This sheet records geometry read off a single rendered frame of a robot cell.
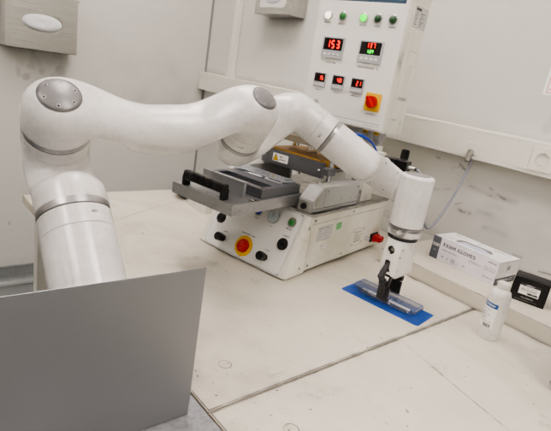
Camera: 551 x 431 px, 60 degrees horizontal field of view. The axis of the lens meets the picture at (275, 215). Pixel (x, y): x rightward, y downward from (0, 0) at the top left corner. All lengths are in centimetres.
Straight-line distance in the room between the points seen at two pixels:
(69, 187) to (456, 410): 78
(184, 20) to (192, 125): 196
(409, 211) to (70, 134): 76
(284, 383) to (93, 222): 44
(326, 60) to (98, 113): 94
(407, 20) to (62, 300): 124
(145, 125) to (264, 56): 166
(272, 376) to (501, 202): 106
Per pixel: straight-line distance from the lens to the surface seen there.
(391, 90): 153
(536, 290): 146
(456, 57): 183
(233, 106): 99
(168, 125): 96
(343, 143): 115
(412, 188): 118
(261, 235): 135
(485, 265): 152
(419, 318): 128
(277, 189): 125
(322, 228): 136
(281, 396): 88
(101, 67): 273
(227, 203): 113
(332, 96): 163
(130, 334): 68
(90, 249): 79
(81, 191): 84
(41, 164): 96
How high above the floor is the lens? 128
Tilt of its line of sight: 17 degrees down
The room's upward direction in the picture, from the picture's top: 10 degrees clockwise
